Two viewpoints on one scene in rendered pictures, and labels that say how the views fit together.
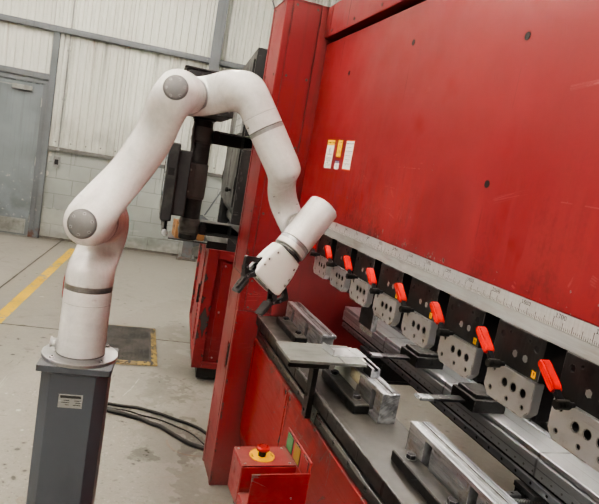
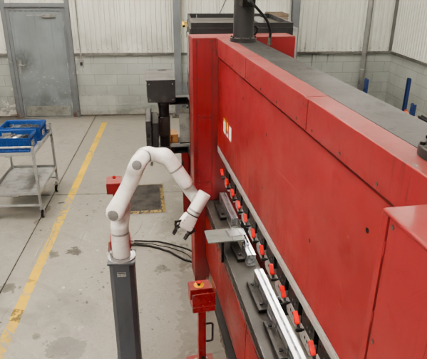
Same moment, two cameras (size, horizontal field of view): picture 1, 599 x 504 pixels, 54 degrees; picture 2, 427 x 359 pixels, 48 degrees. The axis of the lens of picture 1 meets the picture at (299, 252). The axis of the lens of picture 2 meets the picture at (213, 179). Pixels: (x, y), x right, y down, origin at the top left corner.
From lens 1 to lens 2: 173 cm
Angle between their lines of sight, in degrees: 17
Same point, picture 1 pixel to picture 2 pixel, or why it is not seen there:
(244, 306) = not seen: hidden behind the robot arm
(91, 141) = (101, 45)
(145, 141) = (130, 181)
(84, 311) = (120, 243)
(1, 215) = (54, 105)
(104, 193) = (118, 202)
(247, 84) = (164, 156)
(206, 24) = not seen: outside the picture
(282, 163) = (183, 183)
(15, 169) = (56, 73)
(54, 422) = (117, 282)
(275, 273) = (187, 224)
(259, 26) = not seen: outside the picture
